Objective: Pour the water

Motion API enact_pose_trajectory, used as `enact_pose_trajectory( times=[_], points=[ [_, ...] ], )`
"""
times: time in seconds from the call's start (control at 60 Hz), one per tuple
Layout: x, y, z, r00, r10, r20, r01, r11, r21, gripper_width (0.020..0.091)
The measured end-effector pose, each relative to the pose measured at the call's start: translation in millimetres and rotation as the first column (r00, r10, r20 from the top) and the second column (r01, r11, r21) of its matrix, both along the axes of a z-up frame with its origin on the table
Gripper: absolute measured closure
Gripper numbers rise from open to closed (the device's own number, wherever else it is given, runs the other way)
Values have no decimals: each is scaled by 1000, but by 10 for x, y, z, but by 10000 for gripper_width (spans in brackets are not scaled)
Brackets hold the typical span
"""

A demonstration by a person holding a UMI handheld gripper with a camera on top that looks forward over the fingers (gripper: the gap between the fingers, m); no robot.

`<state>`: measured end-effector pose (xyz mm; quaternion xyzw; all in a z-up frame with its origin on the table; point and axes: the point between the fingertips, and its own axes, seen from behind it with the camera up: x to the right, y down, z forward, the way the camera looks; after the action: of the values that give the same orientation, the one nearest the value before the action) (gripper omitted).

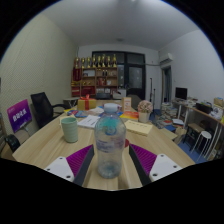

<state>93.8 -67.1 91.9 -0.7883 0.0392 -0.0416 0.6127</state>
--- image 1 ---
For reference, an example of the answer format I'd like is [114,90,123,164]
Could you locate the small round white table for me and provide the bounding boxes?
[62,96,81,109]

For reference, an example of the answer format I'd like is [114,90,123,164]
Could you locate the orange standing card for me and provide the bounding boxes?
[121,96,133,113]

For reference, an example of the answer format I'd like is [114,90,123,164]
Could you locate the beige paper bag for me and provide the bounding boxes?
[174,126,188,144]

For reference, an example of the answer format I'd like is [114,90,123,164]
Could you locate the long wooden wall desk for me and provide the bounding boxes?
[173,98,224,161]

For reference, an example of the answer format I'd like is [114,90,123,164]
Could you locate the black tripod stand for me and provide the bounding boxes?
[148,77,157,101]

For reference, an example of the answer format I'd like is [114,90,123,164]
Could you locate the light wooden stool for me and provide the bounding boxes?
[159,127,179,141]

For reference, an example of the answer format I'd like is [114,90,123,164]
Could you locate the pale green cup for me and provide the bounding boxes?
[60,116,79,144]

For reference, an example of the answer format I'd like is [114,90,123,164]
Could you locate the pink flowers in white pot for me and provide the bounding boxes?
[137,99,154,124]

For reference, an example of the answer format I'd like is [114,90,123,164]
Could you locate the black computer monitor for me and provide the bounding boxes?
[174,86,188,101]

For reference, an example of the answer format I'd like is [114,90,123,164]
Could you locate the gold gift box red ribbon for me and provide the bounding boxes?
[77,94,97,111]

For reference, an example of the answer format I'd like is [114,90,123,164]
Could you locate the large beige book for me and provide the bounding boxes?
[123,119,154,137]

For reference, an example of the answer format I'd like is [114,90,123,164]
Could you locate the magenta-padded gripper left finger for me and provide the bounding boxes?
[44,143,96,187]

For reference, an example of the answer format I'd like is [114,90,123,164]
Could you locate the orange book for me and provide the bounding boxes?
[119,110,140,121]

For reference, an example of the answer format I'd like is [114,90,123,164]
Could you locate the black framed glass door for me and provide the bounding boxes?
[91,50,147,100]

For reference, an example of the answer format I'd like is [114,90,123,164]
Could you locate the black mesh-back chair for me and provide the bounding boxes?
[0,114,22,154]

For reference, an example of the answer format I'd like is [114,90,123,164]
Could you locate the purple sign board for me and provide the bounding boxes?
[6,98,33,134]

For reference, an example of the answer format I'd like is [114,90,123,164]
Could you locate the brown wooden stool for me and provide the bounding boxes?
[184,122,205,148]

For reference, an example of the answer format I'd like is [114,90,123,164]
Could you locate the grey armchair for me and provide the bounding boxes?
[126,94,142,109]

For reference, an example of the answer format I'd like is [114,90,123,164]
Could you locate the black office chair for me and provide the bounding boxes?
[30,91,68,129]

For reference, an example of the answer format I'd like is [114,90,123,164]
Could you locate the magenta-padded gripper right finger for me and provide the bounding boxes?
[128,143,185,187]

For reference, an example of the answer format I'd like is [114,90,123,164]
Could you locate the blue printed brochure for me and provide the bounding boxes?
[66,109,88,119]

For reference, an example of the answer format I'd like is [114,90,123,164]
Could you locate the wooden shelf unit with trophies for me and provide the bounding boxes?
[70,53,119,98]

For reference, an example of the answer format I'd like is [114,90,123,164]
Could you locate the stack of books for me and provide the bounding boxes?
[160,101,178,118]

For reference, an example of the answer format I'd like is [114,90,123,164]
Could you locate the clear plastic water bottle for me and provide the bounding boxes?
[94,102,128,179]

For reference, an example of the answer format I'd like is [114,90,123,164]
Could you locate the white paper document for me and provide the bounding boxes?
[77,114,101,130]

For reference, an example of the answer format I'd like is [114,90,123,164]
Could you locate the white wall air conditioner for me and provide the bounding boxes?
[158,52,175,66]

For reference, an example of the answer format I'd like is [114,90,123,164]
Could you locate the white round stool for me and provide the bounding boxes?
[189,130,213,161]

